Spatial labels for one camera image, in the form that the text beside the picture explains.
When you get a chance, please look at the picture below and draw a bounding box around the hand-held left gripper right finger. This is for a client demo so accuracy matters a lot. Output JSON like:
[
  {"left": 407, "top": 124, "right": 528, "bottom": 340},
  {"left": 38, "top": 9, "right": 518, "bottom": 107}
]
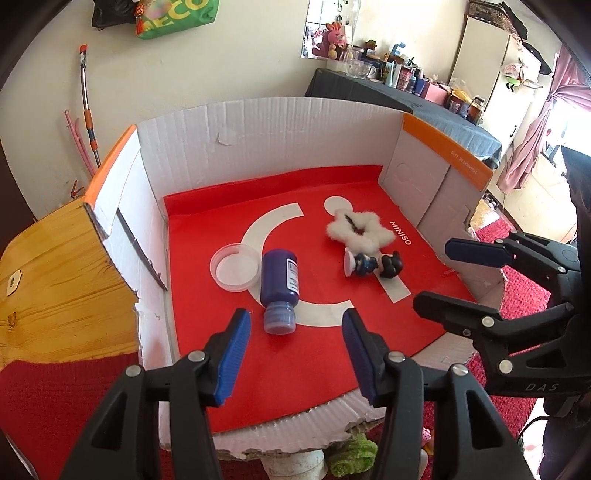
[{"left": 342, "top": 308, "right": 536, "bottom": 480}]

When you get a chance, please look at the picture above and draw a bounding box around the black-haired toy figure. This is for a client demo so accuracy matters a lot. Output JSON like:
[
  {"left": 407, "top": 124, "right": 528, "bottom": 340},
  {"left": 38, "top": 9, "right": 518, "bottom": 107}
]
[{"left": 342, "top": 249, "right": 404, "bottom": 280}]

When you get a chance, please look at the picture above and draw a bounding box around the pink rabbit plush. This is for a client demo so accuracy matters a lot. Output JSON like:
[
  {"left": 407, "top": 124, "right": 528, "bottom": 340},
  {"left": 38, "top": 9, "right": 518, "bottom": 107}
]
[{"left": 311, "top": 21, "right": 349, "bottom": 61}]

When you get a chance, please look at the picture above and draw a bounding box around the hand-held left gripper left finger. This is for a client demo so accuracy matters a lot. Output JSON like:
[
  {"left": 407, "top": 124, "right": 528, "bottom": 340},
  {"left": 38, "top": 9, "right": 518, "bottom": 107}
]
[{"left": 60, "top": 308, "right": 252, "bottom": 480}]

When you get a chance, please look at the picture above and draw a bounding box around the white wardrobe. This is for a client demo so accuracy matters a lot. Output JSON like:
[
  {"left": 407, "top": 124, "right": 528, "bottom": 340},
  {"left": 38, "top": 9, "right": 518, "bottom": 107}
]
[{"left": 450, "top": 14, "right": 552, "bottom": 144}]

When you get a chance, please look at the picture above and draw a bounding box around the black cable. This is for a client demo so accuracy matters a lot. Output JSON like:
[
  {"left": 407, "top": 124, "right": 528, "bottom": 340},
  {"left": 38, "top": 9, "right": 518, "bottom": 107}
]
[{"left": 517, "top": 414, "right": 552, "bottom": 439}]

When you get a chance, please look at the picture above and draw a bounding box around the row of bottles and cups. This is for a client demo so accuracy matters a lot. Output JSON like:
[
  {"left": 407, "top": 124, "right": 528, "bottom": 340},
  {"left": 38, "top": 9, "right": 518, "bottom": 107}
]
[{"left": 339, "top": 41, "right": 485, "bottom": 123}]

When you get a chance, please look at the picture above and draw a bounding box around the black bag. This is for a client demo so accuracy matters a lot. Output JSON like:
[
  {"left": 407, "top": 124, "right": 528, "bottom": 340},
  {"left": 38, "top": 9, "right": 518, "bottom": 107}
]
[{"left": 91, "top": 0, "right": 139, "bottom": 29}]

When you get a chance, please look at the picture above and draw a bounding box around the pink box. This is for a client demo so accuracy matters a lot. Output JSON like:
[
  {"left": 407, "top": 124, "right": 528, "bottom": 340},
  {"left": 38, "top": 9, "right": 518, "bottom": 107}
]
[{"left": 425, "top": 83, "right": 451, "bottom": 106}]

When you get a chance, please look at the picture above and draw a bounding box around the red sheet with white print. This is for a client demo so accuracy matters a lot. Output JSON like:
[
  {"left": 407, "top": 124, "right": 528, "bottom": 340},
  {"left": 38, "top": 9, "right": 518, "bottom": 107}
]
[{"left": 163, "top": 165, "right": 472, "bottom": 435}]

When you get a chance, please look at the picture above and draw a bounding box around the white jar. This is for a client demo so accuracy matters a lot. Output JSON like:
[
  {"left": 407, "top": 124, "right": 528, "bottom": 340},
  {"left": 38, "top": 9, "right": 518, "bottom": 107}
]
[{"left": 261, "top": 448, "right": 328, "bottom": 480}]

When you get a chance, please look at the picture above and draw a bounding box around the table with blue cloth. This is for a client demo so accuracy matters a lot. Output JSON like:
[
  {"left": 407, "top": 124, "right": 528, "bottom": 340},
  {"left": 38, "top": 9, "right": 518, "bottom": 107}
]
[{"left": 305, "top": 68, "right": 503, "bottom": 169}]

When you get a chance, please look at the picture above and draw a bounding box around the black hanging garment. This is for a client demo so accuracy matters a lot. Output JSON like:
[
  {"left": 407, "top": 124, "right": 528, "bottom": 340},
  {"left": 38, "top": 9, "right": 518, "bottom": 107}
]
[{"left": 519, "top": 39, "right": 552, "bottom": 75}]

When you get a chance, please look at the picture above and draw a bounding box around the clear plastic lid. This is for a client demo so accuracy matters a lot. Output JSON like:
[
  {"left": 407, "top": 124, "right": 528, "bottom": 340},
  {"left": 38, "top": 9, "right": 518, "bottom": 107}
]
[{"left": 210, "top": 242, "right": 262, "bottom": 292}]

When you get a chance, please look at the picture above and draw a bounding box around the mop handle with orange grip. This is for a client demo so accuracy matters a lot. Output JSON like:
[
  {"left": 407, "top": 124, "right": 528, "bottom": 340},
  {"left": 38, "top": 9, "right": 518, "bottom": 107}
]
[{"left": 78, "top": 44, "right": 102, "bottom": 169}]

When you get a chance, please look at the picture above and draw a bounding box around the green and pink hanging toy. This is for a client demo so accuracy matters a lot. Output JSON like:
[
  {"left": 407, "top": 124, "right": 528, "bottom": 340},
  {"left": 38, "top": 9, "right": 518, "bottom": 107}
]
[{"left": 501, "top": 62, "right": 541, "bottom": 90}]

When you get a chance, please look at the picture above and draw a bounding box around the pink curtain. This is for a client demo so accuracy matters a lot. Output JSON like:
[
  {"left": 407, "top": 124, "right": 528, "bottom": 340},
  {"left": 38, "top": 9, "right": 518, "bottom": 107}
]
[{"left": 496, "top": 46, "right": 591, "bottom": 195}]

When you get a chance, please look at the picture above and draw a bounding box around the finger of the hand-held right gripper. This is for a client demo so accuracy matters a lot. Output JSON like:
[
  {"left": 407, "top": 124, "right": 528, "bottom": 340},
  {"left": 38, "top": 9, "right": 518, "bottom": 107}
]
[
  {"left": 445, "top": 232, "right": 580, "bottom": 308},
  {"left": 412, "top": 292, "right": 573, "bottom": 374}
]

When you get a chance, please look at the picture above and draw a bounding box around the blue paint bottle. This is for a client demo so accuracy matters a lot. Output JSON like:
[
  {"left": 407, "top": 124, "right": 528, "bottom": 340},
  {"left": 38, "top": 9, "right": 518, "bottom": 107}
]
[{"left": 259, "top": 249, "right": 301, "bottom": 335}]

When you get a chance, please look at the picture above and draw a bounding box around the wall mirror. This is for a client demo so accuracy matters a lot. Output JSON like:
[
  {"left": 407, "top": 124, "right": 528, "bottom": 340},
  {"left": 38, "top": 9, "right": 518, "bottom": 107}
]
[{"left": 300, "top": 0, "right": 361, "bottom": 61}]

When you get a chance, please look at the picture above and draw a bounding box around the green crocheted toy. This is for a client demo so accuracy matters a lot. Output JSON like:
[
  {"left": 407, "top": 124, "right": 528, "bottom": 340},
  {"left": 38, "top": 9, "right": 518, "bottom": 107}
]
[{"left": 327, "top": 436, "right": 379, "bottom": 478}]

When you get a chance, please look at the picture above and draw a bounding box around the pink hanger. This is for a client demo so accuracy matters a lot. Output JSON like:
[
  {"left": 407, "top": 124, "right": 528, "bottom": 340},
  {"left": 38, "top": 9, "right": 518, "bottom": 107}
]
[{"left": 64, "top": 110, "right": 98, "bottom": 178}]

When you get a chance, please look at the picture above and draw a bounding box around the red knitted blanket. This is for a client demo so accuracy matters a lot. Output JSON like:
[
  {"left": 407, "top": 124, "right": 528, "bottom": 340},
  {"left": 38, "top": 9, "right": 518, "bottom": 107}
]
[{"left": 0, "top": 217, "right": 591, "bottom": 480}]

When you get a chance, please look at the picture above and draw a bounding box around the orange cardboard box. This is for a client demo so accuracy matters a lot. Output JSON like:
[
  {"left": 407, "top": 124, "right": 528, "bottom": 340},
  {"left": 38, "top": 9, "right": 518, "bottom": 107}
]
[{"left": 83, "top": 96, "right": 509, "bottom": 462}]

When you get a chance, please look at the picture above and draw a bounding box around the green shopping bag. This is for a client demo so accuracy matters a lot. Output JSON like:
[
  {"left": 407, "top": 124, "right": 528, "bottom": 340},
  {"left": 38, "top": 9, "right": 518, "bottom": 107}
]
[{"left": 135, "top": 0, "right": 220, "bottom": 41}]

